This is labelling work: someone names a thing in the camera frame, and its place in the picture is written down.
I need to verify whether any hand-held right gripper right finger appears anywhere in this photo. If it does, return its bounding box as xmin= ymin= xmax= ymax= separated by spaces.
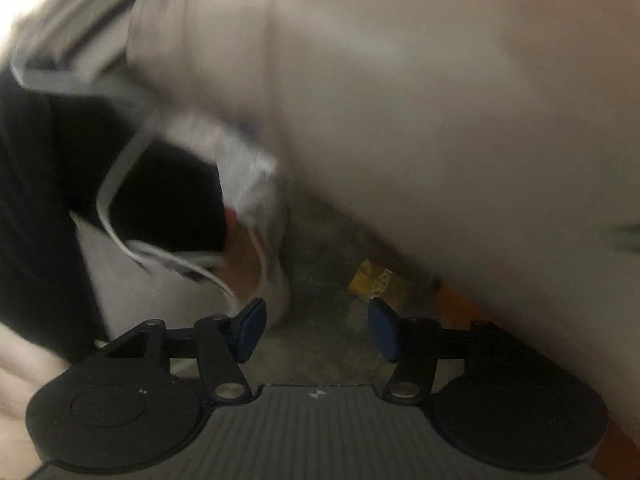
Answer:
xmin=367 ymin=297 xmax=542 ymax=407

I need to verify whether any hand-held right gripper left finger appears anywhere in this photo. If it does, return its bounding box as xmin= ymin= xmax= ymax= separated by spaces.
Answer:
xmin=100 ymin=297 xmax=268 ymax=407

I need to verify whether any yellow packet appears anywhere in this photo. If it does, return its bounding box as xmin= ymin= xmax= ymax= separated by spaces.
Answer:
xmin=348 ymin=259 xmax=416 ymax=311

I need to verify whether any white crumpled bag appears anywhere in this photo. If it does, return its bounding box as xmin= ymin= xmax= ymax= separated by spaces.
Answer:
xmin=160 ymin=112 xmax=293 ymax=321

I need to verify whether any dark cloth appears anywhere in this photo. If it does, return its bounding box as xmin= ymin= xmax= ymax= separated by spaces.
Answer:
xmin=0 ymin=70 xmax=228 ymax=368

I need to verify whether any white printed cloth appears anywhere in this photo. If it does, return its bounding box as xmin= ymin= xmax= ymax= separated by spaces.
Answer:
xmin=15 ymin=0 xmax=166 ymax=81

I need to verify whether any white cord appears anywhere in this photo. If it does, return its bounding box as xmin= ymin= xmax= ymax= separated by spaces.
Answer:
xmin=97 ymin=110 xmax=251 ymax=311

